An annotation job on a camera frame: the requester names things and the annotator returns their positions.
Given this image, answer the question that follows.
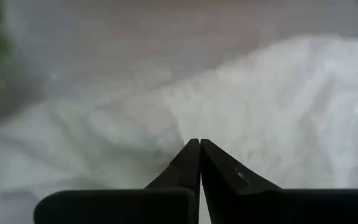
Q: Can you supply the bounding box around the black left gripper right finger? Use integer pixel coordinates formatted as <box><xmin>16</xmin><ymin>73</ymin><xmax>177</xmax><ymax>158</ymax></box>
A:
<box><xmin>200</xmin><ymin>139</ymin><xmax>358</xmax><ymax>224</ymax></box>

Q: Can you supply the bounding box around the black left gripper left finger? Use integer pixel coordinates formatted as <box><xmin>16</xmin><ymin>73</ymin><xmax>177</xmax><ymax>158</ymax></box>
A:
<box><xmin>33</xmin><ymin>139</ymin><xmax>201</xmax><ymax>224</ymax></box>

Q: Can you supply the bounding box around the white lace garment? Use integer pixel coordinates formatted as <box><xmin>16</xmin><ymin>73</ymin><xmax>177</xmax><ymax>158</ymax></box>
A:
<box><xmin>0</xmin><ymin>34</ymin><xmax>358</xmax><ymax>224</ymax></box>

